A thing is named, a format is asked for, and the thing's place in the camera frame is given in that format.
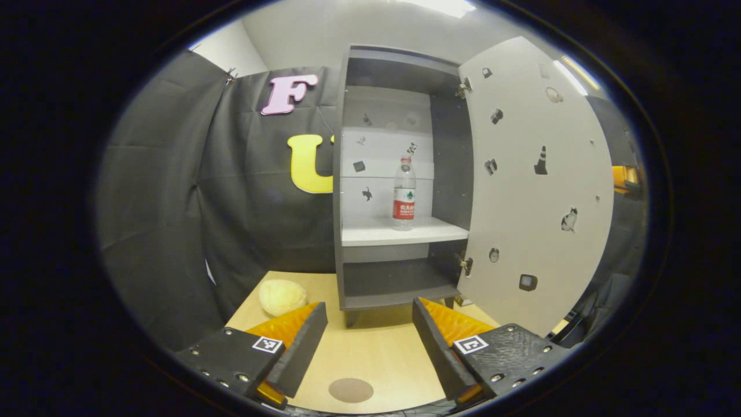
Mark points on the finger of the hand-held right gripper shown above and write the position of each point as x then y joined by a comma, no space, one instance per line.
624,176

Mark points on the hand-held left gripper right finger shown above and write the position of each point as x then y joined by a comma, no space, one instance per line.
440,353

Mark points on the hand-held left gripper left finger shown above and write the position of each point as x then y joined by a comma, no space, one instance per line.
304,347

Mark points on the round brown coaster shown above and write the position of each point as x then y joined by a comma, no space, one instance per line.
351,390

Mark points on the dark grey cabinet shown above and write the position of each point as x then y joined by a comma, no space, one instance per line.
393,284

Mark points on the grey cabinet door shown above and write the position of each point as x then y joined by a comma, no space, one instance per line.
521,231

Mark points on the clear plastic bottle red label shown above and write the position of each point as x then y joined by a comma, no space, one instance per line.
404,208

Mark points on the metal door hinge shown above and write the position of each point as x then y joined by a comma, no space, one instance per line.
466,265
463,88

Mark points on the white cabinet shelf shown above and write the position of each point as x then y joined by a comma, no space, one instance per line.
376,234

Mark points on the yellow foam bun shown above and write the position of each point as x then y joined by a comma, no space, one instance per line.
282,296

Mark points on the ceiling light panel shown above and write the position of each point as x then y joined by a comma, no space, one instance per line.
440,6
576,72

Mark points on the black backdrop cloth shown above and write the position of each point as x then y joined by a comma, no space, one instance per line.
173,202

